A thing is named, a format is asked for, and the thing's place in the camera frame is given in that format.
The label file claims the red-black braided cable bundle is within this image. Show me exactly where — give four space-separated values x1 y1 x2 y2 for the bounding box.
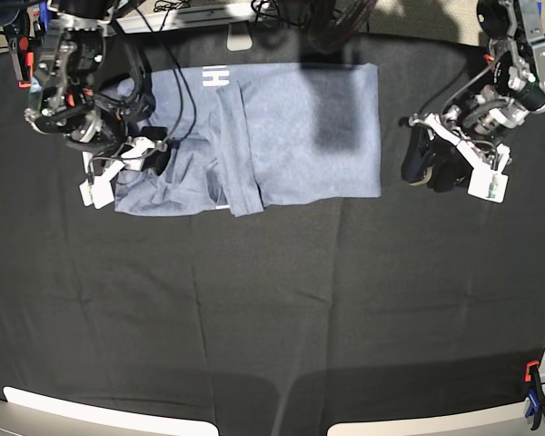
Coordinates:
308 0 378 51

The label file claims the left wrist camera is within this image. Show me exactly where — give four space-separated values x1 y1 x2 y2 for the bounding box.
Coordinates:
468 167 509 203

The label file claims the blue-grey t-shirt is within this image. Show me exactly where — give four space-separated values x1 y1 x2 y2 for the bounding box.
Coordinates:
114 63 382 217

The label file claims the red-blue clamp near right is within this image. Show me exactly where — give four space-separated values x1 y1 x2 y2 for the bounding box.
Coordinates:
524 360 545 431

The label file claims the white camera mount foot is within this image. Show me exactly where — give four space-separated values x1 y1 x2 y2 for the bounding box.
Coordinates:
226 22 253 52

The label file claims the aluminium frame rail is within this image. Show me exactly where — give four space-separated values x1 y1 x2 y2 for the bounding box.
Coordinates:
117 2 255 34

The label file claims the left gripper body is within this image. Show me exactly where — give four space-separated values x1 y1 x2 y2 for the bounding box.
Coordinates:
407 114 511 173

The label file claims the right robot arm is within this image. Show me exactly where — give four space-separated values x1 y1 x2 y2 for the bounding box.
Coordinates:
25 1 173 175

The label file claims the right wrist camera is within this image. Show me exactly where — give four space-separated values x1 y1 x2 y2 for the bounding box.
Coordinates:
79 176 114 210

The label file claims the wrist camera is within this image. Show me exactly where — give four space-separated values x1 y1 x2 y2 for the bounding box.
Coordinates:
79 176 114 210
468 167 509 203

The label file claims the red-black clamp far left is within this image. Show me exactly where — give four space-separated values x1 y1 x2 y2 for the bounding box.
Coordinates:
8 36 34 88

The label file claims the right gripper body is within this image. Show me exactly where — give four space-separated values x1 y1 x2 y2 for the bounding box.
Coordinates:
84 136 169 182

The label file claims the black table cloth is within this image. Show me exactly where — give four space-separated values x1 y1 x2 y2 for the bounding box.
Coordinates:
0 36 545 435

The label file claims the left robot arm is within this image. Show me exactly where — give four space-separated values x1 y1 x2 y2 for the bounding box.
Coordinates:
401 1 545 203

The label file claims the blue clamp far left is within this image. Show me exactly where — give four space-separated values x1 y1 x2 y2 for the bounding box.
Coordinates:
30 1 51 38

